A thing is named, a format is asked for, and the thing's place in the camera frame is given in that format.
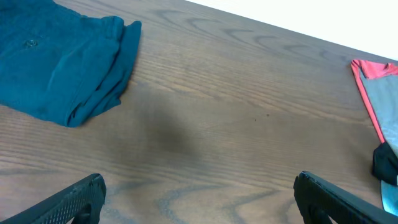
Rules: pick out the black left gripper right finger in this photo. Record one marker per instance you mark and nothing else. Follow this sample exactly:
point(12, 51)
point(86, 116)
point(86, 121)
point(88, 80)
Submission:
point(321, 202)

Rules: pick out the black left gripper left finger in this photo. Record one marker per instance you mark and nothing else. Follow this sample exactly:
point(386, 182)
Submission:
point(80, 203)

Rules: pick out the dark blue denim shorts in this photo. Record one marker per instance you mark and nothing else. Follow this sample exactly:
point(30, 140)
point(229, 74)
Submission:
point(61, 66)

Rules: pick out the light blue garment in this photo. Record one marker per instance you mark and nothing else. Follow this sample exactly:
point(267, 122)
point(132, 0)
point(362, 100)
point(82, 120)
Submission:
point(389, 194)

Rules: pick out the black garment with printed label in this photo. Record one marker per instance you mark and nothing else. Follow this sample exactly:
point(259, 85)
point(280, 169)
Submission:
point(384, 165)

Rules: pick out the khaki grey shorts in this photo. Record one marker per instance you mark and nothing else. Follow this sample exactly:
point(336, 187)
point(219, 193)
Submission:
point(382, 93)

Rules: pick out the red orange t-shirt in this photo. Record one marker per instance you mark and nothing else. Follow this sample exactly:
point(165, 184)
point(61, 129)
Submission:
point(371, 70)

